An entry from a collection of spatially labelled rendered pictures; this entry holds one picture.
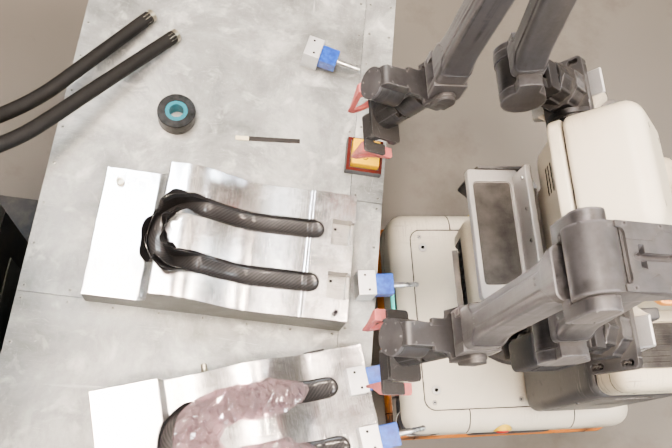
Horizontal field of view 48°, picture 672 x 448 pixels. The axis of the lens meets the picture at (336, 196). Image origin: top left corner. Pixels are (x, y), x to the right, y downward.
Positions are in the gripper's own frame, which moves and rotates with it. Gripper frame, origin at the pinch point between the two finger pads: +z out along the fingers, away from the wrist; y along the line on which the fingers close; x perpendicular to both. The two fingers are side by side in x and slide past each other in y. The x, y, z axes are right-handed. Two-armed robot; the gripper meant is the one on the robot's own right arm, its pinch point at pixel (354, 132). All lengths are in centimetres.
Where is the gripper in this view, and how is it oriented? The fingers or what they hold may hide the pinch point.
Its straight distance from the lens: 146.7
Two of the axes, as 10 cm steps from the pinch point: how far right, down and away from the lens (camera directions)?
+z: -5.9, 3.1, 7.4
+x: 8.1, 1.7, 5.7
